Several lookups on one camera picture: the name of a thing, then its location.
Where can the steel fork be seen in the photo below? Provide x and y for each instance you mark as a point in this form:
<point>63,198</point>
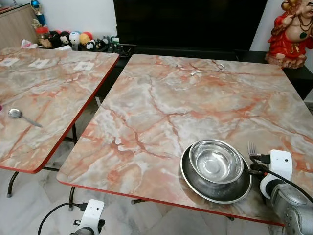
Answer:
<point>252,149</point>

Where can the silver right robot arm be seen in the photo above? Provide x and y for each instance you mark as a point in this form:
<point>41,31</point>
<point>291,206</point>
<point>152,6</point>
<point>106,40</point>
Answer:
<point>293,211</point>

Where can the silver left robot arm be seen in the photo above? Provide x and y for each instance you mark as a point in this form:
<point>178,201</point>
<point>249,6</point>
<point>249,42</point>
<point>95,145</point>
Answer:
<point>83,231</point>

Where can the steel bowl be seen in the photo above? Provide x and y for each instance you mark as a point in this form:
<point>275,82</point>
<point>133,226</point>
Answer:
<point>216,161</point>

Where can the steel plate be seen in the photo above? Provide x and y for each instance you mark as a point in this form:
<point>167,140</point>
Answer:
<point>215,192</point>

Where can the marble pattern folding table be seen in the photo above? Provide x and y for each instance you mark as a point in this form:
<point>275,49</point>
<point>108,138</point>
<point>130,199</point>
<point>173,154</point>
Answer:
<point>49,98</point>
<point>171,112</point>

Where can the red laughing Buddha statue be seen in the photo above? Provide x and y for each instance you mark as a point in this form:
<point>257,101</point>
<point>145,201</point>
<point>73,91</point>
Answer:
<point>288,41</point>

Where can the steel spoon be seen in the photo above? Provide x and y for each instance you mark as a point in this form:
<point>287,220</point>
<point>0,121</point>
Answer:
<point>14,113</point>

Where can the black television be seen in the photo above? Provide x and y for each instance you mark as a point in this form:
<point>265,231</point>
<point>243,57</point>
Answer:
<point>190,24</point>

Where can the white paper label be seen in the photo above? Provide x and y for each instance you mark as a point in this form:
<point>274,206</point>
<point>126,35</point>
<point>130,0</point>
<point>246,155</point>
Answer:
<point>9,61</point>
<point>84,65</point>
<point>40,63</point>

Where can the small panda figurine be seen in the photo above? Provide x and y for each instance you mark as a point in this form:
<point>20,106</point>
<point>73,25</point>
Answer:
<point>90,45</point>

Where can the orange yellow round toy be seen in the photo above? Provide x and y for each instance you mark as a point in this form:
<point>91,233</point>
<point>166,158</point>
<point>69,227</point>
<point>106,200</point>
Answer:
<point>85,38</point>

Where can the white round toy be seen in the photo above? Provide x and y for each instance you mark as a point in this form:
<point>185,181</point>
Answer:
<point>74,37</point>

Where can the black mouse plush toy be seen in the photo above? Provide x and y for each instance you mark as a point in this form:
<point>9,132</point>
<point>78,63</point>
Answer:
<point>61,38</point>

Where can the pink tissue packet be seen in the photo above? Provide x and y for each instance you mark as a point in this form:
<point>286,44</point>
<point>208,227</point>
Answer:
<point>28,44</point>

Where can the red lidded jar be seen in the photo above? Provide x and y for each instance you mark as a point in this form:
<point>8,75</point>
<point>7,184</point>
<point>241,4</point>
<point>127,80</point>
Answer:
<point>44,36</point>

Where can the light wooden cabinet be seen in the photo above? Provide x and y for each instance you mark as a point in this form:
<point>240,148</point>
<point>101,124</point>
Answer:
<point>14,27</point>

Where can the blue gold trophy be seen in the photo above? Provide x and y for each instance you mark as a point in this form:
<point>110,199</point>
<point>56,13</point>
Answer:
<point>36,10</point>

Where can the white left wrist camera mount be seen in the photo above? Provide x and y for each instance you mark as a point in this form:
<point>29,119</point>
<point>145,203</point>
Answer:
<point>93,213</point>

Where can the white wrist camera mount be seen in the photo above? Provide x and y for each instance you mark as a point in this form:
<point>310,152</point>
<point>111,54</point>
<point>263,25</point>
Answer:
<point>281,164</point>
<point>93,213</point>

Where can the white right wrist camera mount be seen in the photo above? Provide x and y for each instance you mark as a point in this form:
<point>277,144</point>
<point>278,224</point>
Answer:
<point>281,164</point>

